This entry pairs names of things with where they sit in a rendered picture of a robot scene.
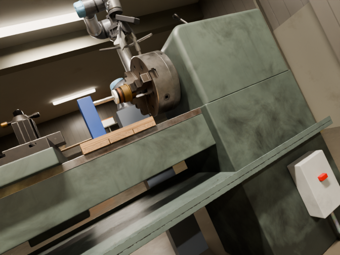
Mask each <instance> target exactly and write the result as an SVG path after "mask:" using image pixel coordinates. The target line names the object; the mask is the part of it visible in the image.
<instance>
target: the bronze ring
mask: <svg viewBox="0 0 340 255"><path fill-rule="evenodd" d="M114 90H115V91H116V92H117V95H118V97H119V104H120V103H123V102H124V103H126V102H132V101H133V98H134V97H136V95H137V93H136V92H135V93H132V92H131V89H130V87H129V86H128V85H127V84H126V83H125V84H124V85H122V86H119V87H118V88H115V89H114Z"/></svg>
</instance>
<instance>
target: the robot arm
mask: <svg viewBox="0 0 340 255"><path fill-rule="evenodd" d="M73 6H74V8H75V10H76V13H77V15H78V17H79V18H83V19H84V21H85V23H86V26H87V32H88V33H89V35H90V36H91V37H93V38H96V39H106V38H110V40H111V41H113V42H114V45H115V47H119V46H120V47H121V49H117V51H118V54H119V56H120V58H121V61H122V63H123V65H124V68H125V70H126V72H127V71H130V62H131V59H132V55H131V52H130V50H129V48H124V47H125V46H126V45H130V44H132V43H133V38H135V37H136V36H135V34H134V32H133V30H132V29H131V28H130V26H129V24H128V23H127V22H129V23H131V24H133V25H135V24H139V23H140V19H138V18H136V17H135V16H132V17H128V16H122V15H121V14H122V13H123V11H122V7H121V4H120V1H119V0H81V1H78V2H76V3H74V4H73ZM105 10H107V12H108V15H107V16H106V18H107V19H105V20H102V21H99V22H98V20H97V16H96V13H99V12H102V11H105ZM125 35H127V38H128V42H127V43H126V40H125ZM124 82H125V81H124V79H123V78H119V79H116V80H115V81H113V82H112V83H111V85H110V88H111V90H114V89H115V88H118V87H119V86H122V85H123V83H124ZM131 106H133V104H131V103H130V102H126V103H124V102H123V103H120V104H117V109H118V111H120V110H123V109H125V108H128V107H131Z"/></svg>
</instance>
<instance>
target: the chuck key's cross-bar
mask: <svg viewBox="0 0 340 255"><path fill-rule="evenodd" d="M152 35H153V34H152V33H150V34H149V35H147V36H145V37H143V38H141V39H139V40H137V43H139V42H141V41H143V40H145V39H147V38H149V37H151V36H152ZM133 45H134V43H132V44H130V45H126V46H125V47H124V48H129V47H131V46H133ZM116 49H121V47H120V46H119V47H112V48H106V49H100V50H99V51H100V52H102V51H109V50H116Z"/></svg>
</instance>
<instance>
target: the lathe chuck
mask: <svg viewBox="0 0 340 255"><path fill-rule="evenodd" d="M151 69H154V70H155V71H156V73H157V75H158V77H157V78H153V79H152V80H151V82H150V83H149V85H148V87H147V88H146V89H144V90H141V91H138V92H136V93H137V95H140V94H142V93H143V94H145V93H148V95H147V99H148V103H149V107H150V111H151V115H152V116H153V117H155V116H158V115H160V114H163V113H165V112H168V111H170V110H171V109H172V108H173V106H174V102H175V90H174V84H173V80H172V77H171V74H170V72H169V70H168V68H167V66H166V64H165V62H164V61H163V60H162V58H161V57H160V56H159V55H158V54H156V53H154V52H149V53H145V54H141V55H137V56H134V57H132V59H131V62H130V70H131V71H132V72H133V73H134V74H135V76H136V77H137V78H139V76H140V75H141V74H145V73H148V72H149V71H151ZM165 94H169V99H168V100H164V95H165Z"/></svg>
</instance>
